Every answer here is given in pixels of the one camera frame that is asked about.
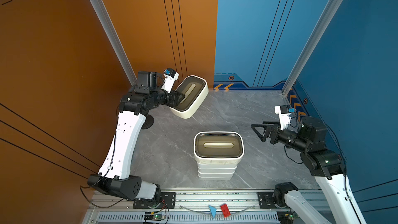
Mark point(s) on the right circuit board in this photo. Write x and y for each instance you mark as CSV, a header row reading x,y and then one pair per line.
x,y
285,217

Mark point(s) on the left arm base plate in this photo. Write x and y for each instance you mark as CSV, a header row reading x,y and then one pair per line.
x,y
167,200

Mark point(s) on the cream tissue box angled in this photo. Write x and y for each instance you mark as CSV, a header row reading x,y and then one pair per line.
x,y
218,147

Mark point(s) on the circuit board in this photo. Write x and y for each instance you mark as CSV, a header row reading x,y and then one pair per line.
x,y
154,218
285,217

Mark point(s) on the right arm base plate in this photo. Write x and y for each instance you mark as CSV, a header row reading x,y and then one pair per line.
x,y
266,200

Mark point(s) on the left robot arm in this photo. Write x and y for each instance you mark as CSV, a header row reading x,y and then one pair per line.
x,y
114,177

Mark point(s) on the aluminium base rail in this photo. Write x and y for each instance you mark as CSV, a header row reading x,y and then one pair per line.
x,y
191,207

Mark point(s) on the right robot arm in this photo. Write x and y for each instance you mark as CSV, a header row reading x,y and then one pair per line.
x,y
327,167

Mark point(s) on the left circuit board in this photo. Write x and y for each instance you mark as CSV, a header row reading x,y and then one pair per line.
x,y
154,218

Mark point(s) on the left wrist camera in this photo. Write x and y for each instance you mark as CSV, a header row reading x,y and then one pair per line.
x,y
170,76

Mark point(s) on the black microphone on stand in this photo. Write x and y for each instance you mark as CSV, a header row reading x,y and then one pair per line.
x,y
149,121

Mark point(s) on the bamboo lid tissue box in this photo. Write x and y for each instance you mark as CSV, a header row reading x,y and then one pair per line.
x,y
215,178

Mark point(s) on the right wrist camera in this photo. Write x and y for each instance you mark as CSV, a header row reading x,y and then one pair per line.
x,y
285,115

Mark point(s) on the blue triangle piece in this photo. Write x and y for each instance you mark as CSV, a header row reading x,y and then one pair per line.
x,y
213,211

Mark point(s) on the red block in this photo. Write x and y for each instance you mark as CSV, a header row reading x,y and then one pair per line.
x,y
225,210

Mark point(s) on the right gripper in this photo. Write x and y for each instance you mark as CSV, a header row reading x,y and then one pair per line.
x,y
274,129

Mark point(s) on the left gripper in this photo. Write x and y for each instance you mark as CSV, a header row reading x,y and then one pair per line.
x,y
174,100

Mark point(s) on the cream tissue box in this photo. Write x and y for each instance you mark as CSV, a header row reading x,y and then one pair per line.
x,y
195,90

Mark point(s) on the grey lid tissue box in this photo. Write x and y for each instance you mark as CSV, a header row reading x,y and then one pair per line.
x,y
214,166
217,171
215,175

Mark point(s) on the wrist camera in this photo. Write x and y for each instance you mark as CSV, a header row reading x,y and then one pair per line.
x,y
170,76
285,115

